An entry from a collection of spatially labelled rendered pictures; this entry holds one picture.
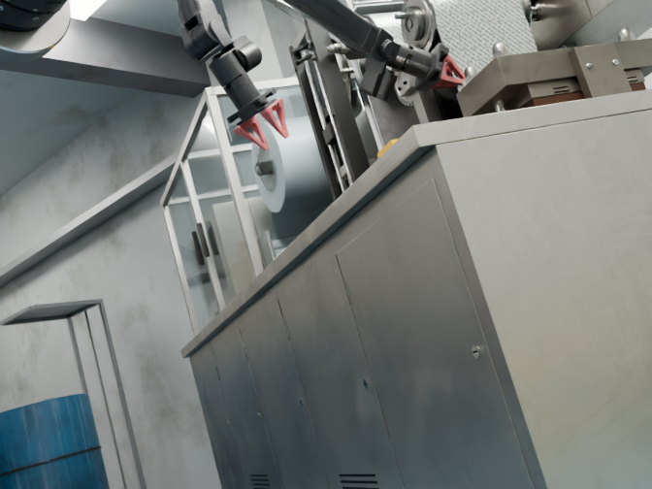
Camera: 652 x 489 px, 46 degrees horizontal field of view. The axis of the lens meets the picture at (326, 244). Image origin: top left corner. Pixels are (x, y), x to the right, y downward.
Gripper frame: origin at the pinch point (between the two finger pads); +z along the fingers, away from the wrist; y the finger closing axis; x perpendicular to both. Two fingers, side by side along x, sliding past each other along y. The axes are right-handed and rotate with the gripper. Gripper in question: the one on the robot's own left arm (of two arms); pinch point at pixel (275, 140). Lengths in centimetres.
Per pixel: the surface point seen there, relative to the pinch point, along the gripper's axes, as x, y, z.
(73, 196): -300, 439, -18
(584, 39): -59, -47, 23
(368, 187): 8.1, -18.1, 15.9
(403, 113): -53, 0, 16
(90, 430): -92, 287, 93
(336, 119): -34.2, 6.8, 6.8
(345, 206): 2.8, -7.7, 18.5
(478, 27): -39, -34, 6
